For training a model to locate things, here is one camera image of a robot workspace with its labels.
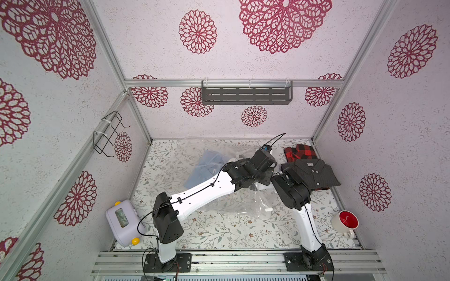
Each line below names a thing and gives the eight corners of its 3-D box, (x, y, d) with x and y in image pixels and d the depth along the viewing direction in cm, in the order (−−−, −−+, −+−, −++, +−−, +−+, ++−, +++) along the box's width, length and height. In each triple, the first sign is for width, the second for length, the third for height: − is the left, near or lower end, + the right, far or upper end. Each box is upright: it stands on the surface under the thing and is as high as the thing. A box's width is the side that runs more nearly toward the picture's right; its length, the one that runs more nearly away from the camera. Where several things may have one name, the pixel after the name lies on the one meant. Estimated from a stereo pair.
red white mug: (328, 229, 85) (336, 223, 78) (333, 214, 90) (341, 207, 83) (345, 239, 82) (356, 234, 75) (350, 223, 87) (360, 217, 80)
